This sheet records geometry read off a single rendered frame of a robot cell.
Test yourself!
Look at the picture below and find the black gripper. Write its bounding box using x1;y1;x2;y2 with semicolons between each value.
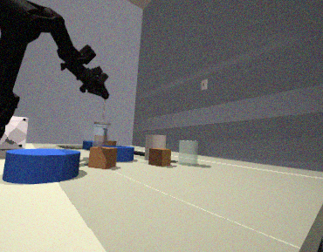
76;67;109;97

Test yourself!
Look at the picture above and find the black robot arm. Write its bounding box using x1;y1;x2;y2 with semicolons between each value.
0;0;96;138

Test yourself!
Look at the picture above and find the blue cylinder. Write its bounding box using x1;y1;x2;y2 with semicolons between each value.
100;146;134;162
3;149;80;185
82;141;93;151

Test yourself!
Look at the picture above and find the brown block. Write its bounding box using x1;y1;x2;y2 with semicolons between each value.
148;148;171;167
88;147;117;169
108;140;116;146

